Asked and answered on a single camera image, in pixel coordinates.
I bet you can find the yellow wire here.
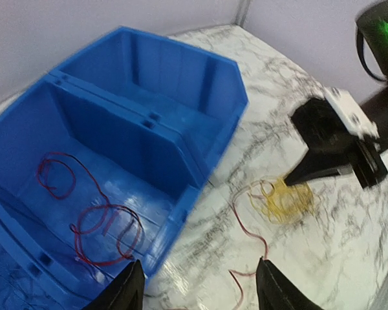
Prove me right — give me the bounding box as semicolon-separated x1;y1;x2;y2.
248;176;316;225

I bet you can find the blue three-compartment plastic bin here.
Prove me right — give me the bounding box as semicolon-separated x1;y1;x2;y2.
0;27;248;309

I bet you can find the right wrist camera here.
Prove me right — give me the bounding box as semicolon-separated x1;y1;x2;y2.
323;87;380;140

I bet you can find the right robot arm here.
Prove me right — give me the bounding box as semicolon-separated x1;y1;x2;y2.
284;1;388;188

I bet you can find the blue wire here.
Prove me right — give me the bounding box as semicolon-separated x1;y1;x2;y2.
0;258;52;310

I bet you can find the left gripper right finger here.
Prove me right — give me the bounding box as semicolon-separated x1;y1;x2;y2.
255;258;320;310

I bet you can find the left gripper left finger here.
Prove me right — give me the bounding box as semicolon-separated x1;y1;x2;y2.
85;260;145;310

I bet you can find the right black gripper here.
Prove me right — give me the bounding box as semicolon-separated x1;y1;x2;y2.
284;98;388;189

